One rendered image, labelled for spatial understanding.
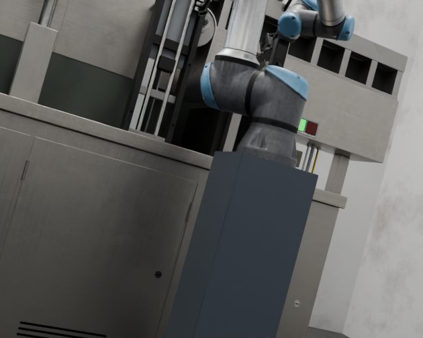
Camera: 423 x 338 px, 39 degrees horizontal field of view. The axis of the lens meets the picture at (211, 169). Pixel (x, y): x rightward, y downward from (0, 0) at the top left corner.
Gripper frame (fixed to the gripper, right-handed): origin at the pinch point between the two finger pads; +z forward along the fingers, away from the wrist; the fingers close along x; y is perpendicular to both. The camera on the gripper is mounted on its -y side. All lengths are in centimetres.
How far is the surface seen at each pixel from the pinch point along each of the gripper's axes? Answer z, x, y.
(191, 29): -8.3, 29.6, 0.9
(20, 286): 35, 62, -77
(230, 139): 14.9, 3.7, -18.3
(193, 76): 13.0, 18.6, 4.9
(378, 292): 185, -222, 50
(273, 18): 6, -17, 51
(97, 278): 32, 42, -72
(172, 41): -5.5, 35.2, -5.0
